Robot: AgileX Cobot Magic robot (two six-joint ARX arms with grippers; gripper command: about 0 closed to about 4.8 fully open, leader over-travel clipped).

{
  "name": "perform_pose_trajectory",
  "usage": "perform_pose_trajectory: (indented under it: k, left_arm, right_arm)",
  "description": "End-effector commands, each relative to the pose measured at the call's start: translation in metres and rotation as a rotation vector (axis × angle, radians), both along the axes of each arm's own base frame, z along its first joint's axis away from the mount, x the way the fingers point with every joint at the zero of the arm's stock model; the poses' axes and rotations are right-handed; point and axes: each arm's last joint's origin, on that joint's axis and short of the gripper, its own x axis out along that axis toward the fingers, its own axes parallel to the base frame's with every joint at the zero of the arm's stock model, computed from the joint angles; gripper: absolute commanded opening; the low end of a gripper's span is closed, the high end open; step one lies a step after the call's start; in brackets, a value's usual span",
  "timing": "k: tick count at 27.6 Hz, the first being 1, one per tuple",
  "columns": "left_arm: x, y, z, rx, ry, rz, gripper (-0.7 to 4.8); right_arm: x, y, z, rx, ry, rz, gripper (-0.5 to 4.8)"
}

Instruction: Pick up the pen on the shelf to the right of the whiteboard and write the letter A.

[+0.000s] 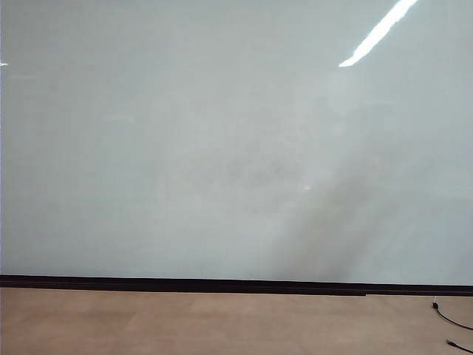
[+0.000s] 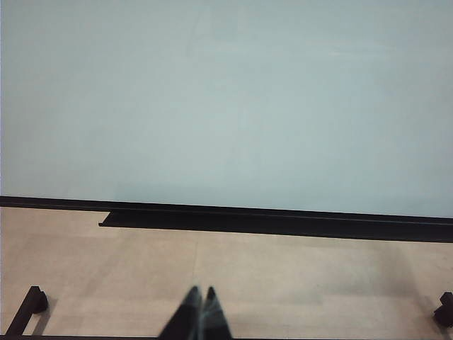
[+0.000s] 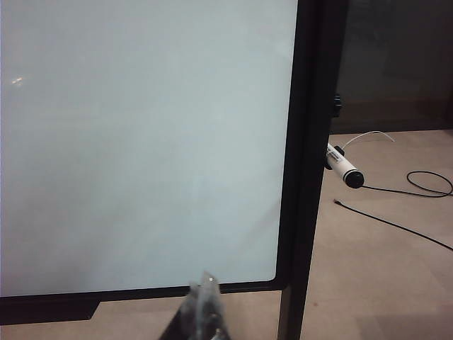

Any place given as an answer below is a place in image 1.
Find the black whiteboard pen tray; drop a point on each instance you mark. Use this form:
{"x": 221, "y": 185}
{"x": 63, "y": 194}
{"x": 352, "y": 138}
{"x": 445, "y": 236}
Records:
{"x": 184, "y": 290}

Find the large white whiteboard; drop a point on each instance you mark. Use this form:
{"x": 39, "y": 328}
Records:
{"x": 148, "y": 129}

